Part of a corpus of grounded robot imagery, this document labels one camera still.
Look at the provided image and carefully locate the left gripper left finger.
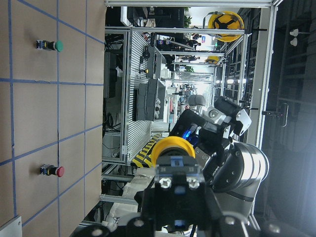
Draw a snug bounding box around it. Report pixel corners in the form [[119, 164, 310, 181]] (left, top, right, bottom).
[[125, 188, 156, 237]]

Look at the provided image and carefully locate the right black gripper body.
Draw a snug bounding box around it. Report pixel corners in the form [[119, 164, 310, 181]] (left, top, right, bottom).
[[195, 116, 241, 193]]

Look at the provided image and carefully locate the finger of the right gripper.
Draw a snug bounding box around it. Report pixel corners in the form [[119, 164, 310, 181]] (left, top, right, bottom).
[[170, 109, 206, 146], [214, 96, 252, 136]]

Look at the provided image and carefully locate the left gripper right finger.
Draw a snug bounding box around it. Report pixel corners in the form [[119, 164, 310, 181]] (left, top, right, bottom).
[[203, 187, 248, 237]]

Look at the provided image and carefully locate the yellow push button switch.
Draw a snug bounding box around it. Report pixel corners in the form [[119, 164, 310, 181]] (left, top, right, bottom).
[[152, 136, 207, 230]]

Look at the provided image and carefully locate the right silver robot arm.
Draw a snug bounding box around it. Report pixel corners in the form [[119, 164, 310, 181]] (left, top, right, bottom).
[[170, 95, 269, 217]]

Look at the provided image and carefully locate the yellow hard hat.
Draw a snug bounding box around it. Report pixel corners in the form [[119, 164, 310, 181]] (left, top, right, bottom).
[[202, 11, 244, 42]]

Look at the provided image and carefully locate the brown paper table cover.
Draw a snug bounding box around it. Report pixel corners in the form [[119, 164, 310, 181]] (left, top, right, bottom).
[[0, 0, 106, 237]]

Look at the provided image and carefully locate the red push button switch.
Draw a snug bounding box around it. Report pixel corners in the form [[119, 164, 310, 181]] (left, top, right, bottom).
[[40, 164, 65, 177]]

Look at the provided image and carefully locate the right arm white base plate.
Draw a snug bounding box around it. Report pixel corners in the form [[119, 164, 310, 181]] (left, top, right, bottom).
[[0, 216, 23, 237]]

